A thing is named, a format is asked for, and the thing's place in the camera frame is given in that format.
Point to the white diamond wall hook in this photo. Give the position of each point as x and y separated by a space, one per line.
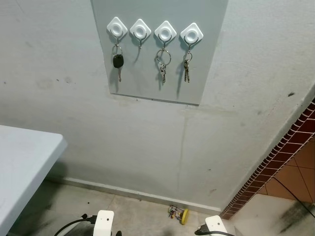
141 30
191 34
165 32
117 27

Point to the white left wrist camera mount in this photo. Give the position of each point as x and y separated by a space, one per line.
104 223

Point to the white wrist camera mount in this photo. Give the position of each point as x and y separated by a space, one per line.
104 223
215 226

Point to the grey wall board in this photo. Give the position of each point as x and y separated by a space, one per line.
147 88

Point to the black car key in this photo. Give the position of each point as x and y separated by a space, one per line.
118 61

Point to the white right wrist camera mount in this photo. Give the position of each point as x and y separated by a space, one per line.
215 226

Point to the small yellow toy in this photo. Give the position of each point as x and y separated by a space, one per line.
183 216

